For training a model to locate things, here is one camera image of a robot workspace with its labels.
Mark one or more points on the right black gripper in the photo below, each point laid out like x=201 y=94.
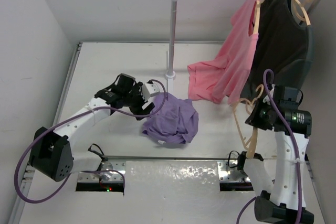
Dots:
x=253 y=119

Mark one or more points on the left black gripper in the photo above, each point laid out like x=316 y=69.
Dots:
x=138 y=110

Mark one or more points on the purple t shirt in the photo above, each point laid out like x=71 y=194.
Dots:
x=176 y=122

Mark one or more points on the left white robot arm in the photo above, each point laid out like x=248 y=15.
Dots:
x=54 y=152

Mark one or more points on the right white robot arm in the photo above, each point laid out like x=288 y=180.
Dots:
x=280 y=200

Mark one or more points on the pink t shirt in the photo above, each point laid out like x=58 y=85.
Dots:
x=226 y=75

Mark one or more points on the dark grey t shirt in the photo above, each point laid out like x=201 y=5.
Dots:
x=284 y=46

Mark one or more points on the beige hanger holding pink shirt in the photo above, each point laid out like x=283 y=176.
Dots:
x=257 y=16

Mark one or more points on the beige hanger holding dark shirt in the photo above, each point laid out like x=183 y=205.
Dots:
x=300 y=11

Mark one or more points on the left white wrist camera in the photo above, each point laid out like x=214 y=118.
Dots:
x=149 y=90

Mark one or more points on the metal base rail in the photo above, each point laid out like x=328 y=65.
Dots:
x=221 y=172

